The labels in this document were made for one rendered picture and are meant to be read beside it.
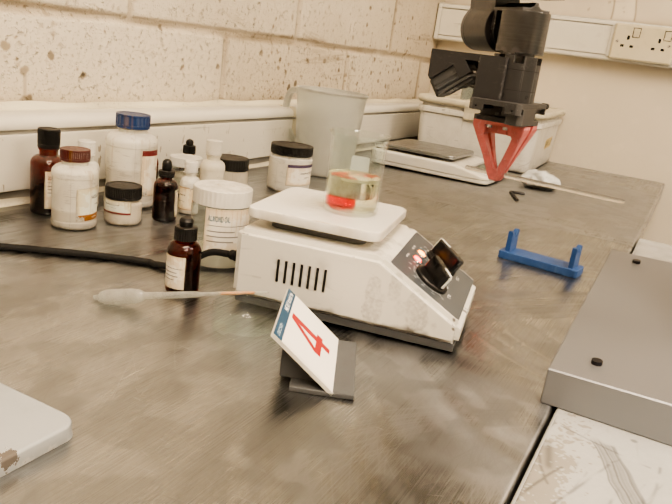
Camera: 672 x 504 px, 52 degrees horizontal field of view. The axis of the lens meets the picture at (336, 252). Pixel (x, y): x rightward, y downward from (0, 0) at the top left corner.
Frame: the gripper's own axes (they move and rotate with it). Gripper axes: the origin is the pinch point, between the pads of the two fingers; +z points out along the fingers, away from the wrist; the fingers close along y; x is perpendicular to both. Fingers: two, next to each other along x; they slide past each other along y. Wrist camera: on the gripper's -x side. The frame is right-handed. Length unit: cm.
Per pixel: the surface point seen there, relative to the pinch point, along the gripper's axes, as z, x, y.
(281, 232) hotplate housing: 2.8, -4.4, 38.3
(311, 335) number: 7.6, 3.9, 44.7
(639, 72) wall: -16, -6, -111
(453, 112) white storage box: -1, -37, -70
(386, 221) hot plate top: 1.0, 2.3, 32.3
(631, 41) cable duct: -23, -9, -105
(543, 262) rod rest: 9.1, 8.6, 1.8
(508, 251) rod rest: 9.0, 4.0, 1.4
